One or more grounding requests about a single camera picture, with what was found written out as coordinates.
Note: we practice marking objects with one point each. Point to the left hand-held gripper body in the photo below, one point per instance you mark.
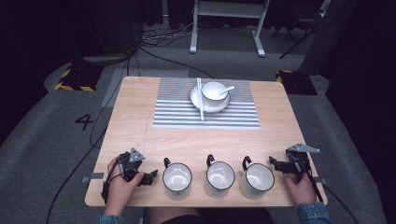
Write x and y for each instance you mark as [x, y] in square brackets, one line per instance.
[130, 168]

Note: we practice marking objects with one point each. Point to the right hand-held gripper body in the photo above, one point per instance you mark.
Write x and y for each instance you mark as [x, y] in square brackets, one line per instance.
[300, 158]

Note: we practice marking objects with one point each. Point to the person's left hand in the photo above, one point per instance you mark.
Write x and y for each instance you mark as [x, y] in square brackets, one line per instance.
[120, 189]

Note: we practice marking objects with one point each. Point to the person's right hand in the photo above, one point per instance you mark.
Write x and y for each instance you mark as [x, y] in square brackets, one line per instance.
[301, 191]

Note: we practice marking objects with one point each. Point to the grey tape strip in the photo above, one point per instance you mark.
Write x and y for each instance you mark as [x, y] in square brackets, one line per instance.
[92, 177]
[320, 181]

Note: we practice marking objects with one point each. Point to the grey striped placemat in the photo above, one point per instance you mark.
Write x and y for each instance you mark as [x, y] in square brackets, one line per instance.
[174, 109]

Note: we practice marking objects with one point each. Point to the black yellow striped block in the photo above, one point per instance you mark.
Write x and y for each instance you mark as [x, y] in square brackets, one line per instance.
[295, 82]
[77, 79]

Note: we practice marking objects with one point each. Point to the white plate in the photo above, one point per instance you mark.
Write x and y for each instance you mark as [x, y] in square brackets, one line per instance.
[214, 107]

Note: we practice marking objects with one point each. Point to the white chopstick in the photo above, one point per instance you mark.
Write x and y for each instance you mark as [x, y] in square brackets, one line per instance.
[201, 105]
[199, 93]

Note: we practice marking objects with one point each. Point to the white spoon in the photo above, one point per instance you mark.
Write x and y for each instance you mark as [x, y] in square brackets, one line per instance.
[229, 89]

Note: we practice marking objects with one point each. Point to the white bowl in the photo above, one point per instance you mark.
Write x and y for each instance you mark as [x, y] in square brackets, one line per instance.
[213, 91]

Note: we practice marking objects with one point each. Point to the black tripod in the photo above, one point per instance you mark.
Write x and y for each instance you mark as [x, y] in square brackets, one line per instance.
[295, 37]

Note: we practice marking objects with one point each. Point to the grey upright panel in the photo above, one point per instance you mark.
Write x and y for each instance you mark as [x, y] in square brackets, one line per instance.
[330, 37]

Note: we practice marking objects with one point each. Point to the white metal stand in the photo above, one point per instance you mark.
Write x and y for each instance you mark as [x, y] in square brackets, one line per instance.
[229, 9]

